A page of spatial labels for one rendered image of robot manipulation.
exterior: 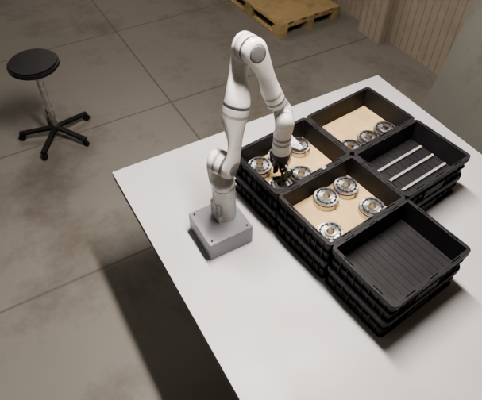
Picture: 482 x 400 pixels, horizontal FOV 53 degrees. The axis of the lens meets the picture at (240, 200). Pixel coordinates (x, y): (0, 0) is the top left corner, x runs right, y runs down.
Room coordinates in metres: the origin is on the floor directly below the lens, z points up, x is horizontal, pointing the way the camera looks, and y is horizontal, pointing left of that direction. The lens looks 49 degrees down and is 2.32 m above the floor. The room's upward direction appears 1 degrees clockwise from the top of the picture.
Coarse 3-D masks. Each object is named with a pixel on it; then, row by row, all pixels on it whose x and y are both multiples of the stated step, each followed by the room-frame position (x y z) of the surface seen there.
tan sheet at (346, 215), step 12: (360, 192) 1.36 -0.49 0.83; (300, 204) 1.29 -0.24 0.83; (312, 204) 1.30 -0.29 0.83; (348, 204) 1.30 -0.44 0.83; (312, 216) 1.23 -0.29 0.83; (324, 216) 1.23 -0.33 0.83; (336, 216) 1.23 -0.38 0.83; (348, 216) 1.23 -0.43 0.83; (360, 216) 1.24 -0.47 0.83; (348, 228) 1.17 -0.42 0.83
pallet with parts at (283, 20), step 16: (240, 0) 4.66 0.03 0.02; (256, 0) 4.44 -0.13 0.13; (272, 0) 4.45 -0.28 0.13; (288, 0) 4.45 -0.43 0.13; (304, 0) 4.45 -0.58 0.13; (320, 0) 4.46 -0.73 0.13; (256, 16) 4.35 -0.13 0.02; (272, 16) 4.15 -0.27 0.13; (288, 16) 4.15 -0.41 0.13; (304, 16) 4.15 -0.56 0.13; (320, 16) 4.23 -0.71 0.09; (336, 16) 4.34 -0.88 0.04; (272, 32) 4.07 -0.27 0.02
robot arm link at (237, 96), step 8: (240, 32) 1.42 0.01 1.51; (248, 32) 1.42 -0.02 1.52; (240, 40) 1.37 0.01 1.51; (232, 48) 1.39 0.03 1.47; (232, 56) 1.38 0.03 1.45; (232, 64) 1.37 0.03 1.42; (240, 64) 1.38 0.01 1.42; (232, 72) 1.36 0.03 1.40; (240, 72) 1.37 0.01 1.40; (248, 72) 1.39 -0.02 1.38; (232, 80) 1.35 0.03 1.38; (240, 80) 1.35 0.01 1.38; (232, 88) 1.33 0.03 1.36; (240, 88) 1.33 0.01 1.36; (248, 88) 1.35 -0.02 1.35; (232, 96) 1.31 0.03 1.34; (240, 96) 1.31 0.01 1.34; (248, 96) 1.33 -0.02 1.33; (224, 104) 1.32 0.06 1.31; (232, 104) 1.30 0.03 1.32; (240, 104) 1.30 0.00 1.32; (248, 104) 1.31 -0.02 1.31
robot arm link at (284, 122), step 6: (282, 114) 1.37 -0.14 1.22; (288, 114) 1.37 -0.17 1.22; (276, 120) 1.36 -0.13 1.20; (282, 120) 1.35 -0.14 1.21; (288, 120) 1.35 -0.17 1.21; (294, 120) 1.37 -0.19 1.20; (276, 126) 1.36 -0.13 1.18; (282, 126) 1.35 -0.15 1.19; (288, 126) 1.35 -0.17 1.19; (276, 132) 1.36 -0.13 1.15; (282, 132) 1.36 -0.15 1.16; (288, 132) 1.36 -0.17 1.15; (276, 138) 1.38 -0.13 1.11; (282, 138) 1.37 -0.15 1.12; (288, 138) 1.37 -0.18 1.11; (276, 144) 1.38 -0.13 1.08; (282, 144) 1.37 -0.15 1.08; (288, 144) 1.38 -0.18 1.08
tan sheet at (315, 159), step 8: (312, 152) 1.60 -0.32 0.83; (320, 152) 1.60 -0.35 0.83; (296, 160) 1.55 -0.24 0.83; (304, 160) 1.55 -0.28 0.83; (312, 160) 1.55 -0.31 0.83; (320, 160) 1.55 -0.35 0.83; (328, 160) 1.55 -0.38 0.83; (272, 168) 1.50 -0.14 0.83; (312, 168) 1.50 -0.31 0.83; (272, 176) 1.45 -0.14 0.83
